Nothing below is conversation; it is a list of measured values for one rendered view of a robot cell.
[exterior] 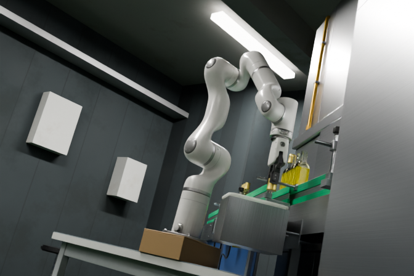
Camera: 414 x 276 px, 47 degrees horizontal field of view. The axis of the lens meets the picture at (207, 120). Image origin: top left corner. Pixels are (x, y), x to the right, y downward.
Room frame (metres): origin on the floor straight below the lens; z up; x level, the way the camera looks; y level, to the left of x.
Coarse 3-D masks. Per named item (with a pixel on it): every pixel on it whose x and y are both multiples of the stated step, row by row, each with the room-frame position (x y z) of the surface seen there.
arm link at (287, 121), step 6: (282, 102) 1.68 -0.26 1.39; (288, 102) 1.67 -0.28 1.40; (294, 102) 1.68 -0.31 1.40; (288, 108) 1.67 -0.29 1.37; (294, 108) 1.68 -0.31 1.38; (288, 114) 1.66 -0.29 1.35; (294, 114) 1.68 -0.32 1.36; (282, 120) 1.66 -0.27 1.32; (288, 120) 1.67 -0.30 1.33; (294, 120) 1.69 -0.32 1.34; (276, 126) 1.68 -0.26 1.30; (282, 126) 1.67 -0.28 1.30; (288, 126) 1.67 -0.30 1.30
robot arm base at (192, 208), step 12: (192, 192) 1.92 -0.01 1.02; (180, 204) 1.95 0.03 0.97; (192, 204) 1.92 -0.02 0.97; (204, 204) 1.93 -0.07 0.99; (180, 216) 1.93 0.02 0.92; (192, 216) 1.92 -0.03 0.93; (204, 216) 1.95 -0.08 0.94; (180, 228) 1.91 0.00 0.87; (192, 228) 1.92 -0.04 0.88; (204, 240) 1.92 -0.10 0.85
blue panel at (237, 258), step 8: (224, 248) 2.66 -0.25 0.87; (232, 248) 2.44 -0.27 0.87; (240, 248) 2.25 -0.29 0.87; (232, 256) 2.40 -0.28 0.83; (240, 256) 2.21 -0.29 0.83; (224, 264) 2.57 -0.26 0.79; (232, 264) 2.36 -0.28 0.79; (240, 264) 2.18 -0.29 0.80; (232, 272) 2.32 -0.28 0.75; (240, 272) 2.15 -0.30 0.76
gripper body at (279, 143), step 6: (270, 138) 1.71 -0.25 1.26; (276, 138) 1.68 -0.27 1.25; (282, 138) 1.67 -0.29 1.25; (276, 144) 1.67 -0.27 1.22; (282, 144) 1.74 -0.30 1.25; (288, 144) 1.67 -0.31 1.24; (270, 150) 1.72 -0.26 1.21; (276, 150) 1.66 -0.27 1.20; (282, 150) 1.66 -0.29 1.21; (270, 156) 1.71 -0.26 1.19; (276, 156) 1.66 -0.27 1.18; (282, 156) 1.67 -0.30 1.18; (270, 162) 1.70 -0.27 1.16; (276, 162) 1.68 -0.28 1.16; (282, 162) 1.70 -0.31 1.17
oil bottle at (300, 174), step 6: (300, 162) 1.95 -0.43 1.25; (294, 168) 1.98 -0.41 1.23; (300, 168) 1.94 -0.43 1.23; (306, 168) 1.95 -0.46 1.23; (294, 174) 1.96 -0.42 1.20; (300, 174) 1.94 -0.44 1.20; (306, 174) 1.95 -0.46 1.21; (294, 180) 1.95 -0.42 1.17; (300, 180) 1.94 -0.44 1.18; (306, 180) 1.95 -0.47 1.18
